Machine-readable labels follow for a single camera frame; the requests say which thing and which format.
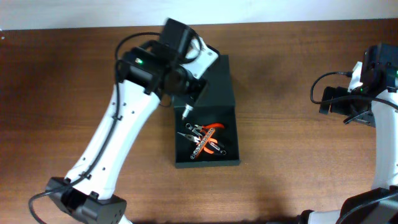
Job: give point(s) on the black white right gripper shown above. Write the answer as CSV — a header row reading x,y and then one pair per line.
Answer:
x,y
335,92

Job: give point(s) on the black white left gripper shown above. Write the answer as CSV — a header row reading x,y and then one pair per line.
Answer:
x,y
195,96

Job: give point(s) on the yellow black screwdriver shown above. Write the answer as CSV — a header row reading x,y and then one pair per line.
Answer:
x,y
187,110

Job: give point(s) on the black gift box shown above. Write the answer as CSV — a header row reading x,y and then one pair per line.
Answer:
x,y
216,106

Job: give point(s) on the chrome double ring wrench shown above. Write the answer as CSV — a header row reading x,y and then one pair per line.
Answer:
x,y
203,138

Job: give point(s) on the small orange-handled cutting pliers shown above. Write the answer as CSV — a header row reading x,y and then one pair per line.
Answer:
x,y
201,130

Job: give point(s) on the black orange long-nose pliers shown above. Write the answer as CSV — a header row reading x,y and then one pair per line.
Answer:
x,y
217,146

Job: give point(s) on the orange socket bit rail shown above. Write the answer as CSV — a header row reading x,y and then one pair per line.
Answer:
x,y
202,142

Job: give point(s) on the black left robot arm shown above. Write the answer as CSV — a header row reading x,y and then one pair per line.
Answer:
x,y
86,193

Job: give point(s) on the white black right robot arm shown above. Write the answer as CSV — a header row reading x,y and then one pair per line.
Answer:
x,y
379,205

